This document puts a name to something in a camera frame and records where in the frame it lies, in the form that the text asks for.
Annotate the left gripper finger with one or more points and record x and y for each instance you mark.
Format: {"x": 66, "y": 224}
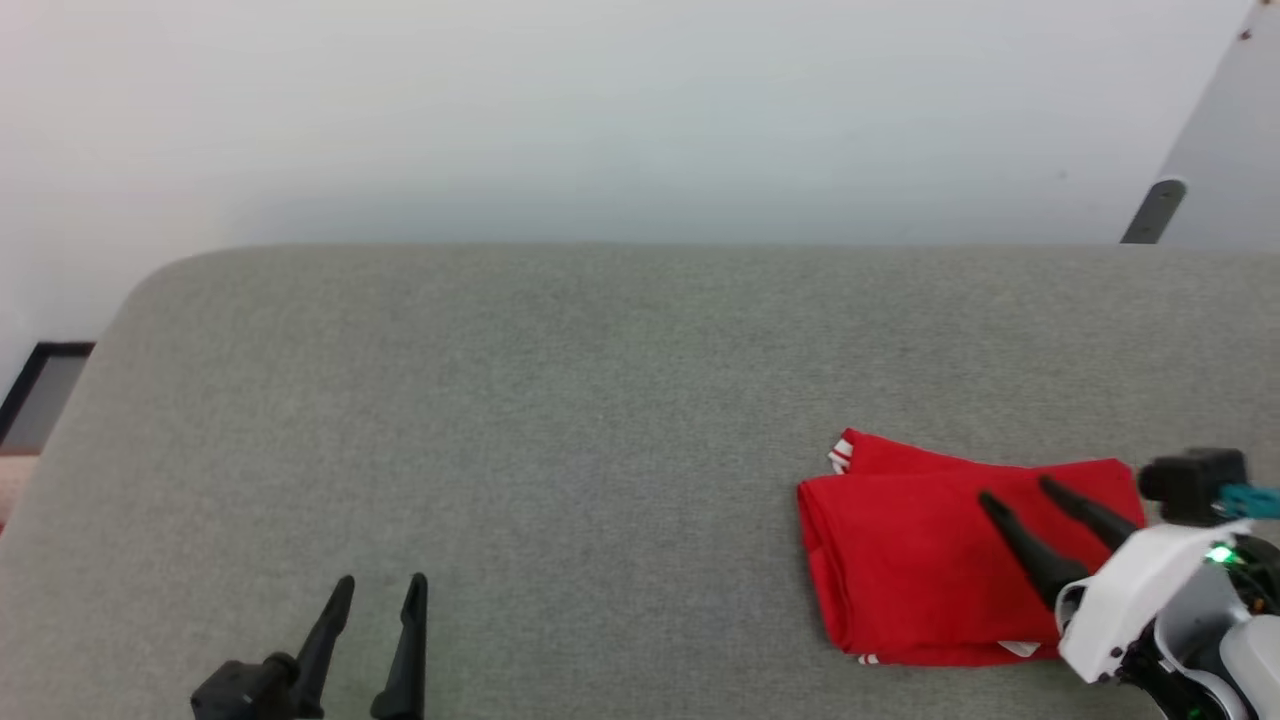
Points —
{"x": 405, "y": 660}
{"x": 320, "y": 650}

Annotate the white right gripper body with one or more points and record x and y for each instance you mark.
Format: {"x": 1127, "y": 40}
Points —
{"x": 1120, "y": 600}

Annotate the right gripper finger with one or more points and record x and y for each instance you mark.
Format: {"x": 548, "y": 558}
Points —
{"x": 1035, "y": 555}
{"x": 1095, "y": 515}

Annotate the red shirt with white trim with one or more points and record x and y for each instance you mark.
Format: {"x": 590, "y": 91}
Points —
{"x": 900, "y": 560}

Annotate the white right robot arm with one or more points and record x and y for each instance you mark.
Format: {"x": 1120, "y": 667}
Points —
{"x": 1255, "y": 655}

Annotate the black framed panel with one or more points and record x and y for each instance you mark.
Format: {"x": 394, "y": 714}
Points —
{"x": 40, "y": 405}

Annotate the white panel with screws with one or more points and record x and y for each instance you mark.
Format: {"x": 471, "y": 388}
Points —
{"x": 1240, "y": 130}

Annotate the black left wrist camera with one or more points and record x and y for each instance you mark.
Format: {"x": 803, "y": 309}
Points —
{"x": 235, "y": 692}

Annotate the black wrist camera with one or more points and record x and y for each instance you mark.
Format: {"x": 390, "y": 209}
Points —
{"x": 235, "y": 692}
{"x": 1195, "y": 485}

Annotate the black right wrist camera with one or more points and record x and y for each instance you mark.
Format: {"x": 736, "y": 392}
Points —
{"x": 1195, "y": 485}

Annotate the grey metal bracket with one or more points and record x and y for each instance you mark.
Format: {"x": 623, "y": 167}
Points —
{"x": 1153, "y": 212}

